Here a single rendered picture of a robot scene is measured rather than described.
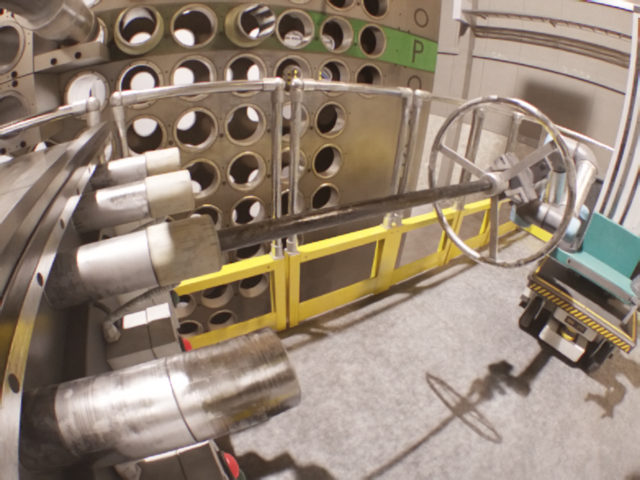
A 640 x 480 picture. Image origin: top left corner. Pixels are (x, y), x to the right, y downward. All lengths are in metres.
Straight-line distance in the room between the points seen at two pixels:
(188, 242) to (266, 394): 0.17
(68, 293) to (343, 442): 0.97
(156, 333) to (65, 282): 0.13
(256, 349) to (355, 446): 0.95
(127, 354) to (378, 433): 0.93
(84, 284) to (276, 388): 0.21
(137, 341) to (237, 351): 0.22
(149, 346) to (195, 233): 0.15
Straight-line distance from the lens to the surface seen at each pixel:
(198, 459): 0.28
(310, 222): 0.35
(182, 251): 0.30
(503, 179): 0.69
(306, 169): 2.00
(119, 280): 0.31
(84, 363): 0.32
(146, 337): 0.38
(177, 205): 0.46
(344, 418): 1.15
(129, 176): 0.62
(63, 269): 0.32
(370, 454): 1.11
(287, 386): 0.18
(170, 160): 0.62
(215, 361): 0.18
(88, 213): 0.47
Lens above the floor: 1.03
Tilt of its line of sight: 31 degrees down
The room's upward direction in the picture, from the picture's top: 4 degrees clockwise
